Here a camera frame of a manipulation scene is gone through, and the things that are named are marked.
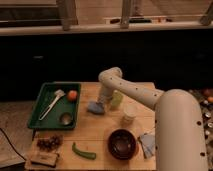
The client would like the orange fruit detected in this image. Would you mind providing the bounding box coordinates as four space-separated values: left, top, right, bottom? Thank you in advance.
67 90 78 101

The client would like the dark red bowl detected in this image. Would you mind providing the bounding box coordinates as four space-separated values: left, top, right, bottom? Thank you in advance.
107 129 137 160

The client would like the spice bottles rack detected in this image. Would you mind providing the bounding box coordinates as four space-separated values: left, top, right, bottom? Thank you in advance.
198 89 213 141

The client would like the blue sponge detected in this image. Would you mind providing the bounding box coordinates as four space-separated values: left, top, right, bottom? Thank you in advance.
87 101 105 115

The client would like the green plastic cup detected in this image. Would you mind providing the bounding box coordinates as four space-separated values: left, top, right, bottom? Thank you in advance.
111 91 123 108

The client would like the white paper cup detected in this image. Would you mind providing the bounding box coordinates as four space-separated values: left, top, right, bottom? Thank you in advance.
122 105 137 124

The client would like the green chili pepper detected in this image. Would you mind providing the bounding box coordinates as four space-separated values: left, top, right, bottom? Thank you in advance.
72 142 96 160

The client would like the small metal cup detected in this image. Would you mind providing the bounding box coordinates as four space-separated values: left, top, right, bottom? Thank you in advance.
59 112 73 126

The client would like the green plastic tray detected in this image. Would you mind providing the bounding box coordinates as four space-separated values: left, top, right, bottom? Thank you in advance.
28 82 81 130

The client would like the brown wooden block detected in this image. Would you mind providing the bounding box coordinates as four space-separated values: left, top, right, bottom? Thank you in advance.
30 152 58 167

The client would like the white dish brush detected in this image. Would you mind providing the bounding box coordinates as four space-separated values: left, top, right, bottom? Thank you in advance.
39 89 65 120

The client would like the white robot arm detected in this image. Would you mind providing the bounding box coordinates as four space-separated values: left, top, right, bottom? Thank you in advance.
98 67 208 171

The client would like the bunch of dark grapes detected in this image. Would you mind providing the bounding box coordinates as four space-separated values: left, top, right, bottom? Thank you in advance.
37 136 62 151

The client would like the black cable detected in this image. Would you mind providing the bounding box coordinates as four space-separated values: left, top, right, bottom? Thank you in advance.
0 127 28 161

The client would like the blue grey cloth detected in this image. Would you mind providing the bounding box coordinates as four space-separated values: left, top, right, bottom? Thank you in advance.
139 133 155 159

